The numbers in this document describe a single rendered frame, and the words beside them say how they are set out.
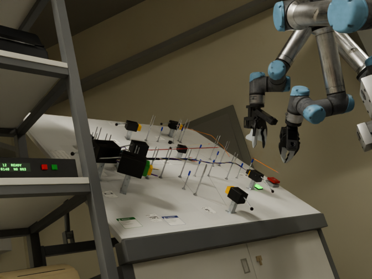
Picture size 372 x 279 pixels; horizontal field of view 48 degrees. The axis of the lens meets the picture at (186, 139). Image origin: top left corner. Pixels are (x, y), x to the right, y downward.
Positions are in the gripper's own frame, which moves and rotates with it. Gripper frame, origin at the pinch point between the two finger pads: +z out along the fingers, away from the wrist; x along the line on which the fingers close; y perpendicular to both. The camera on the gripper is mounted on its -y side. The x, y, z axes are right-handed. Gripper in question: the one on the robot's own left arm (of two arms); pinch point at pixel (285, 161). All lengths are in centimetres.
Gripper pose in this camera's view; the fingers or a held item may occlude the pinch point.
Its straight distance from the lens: 195.8
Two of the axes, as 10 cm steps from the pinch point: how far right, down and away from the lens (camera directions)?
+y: 0.6, -5.0, 8.6
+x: -10.0, -1.0, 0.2
